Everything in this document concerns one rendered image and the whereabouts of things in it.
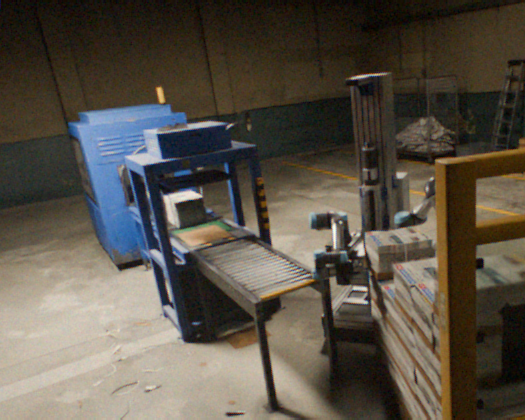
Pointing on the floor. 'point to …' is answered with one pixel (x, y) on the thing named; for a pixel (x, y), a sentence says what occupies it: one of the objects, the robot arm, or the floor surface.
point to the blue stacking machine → (117, 170)
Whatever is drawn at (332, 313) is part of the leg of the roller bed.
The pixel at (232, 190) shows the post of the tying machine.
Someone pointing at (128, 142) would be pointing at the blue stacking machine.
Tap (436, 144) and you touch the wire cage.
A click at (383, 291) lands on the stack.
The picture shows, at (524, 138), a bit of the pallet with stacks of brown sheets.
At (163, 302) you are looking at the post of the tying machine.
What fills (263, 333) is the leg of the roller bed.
